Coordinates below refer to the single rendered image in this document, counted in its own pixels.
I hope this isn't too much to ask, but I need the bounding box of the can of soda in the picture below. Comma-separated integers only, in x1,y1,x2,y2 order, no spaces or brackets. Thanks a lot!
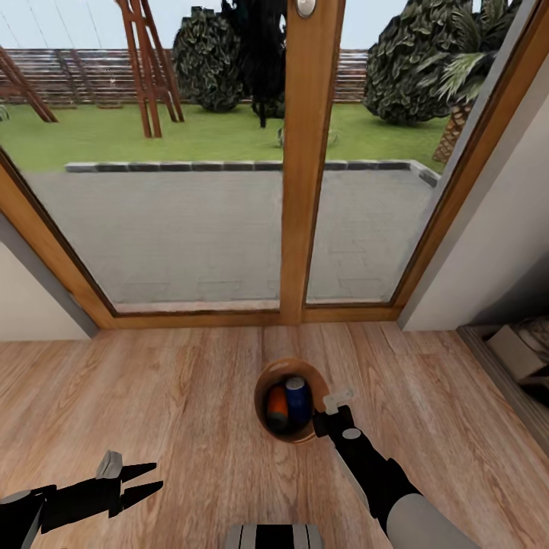
265,386,290,430
285,377,311,423

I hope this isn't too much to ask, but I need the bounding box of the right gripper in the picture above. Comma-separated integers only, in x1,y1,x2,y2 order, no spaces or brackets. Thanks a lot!
311,405,354,438

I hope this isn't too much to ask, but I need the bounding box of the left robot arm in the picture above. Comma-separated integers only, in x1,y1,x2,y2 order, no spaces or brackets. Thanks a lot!
0,451,163,549

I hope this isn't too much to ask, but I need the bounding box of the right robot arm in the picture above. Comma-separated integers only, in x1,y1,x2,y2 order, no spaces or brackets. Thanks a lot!
311,390,482,549

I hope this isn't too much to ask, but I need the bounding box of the trash can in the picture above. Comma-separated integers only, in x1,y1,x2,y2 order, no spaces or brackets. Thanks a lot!
253,358,331,445

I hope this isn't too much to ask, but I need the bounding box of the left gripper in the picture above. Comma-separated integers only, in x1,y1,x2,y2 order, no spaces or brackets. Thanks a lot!
69,463,163,523

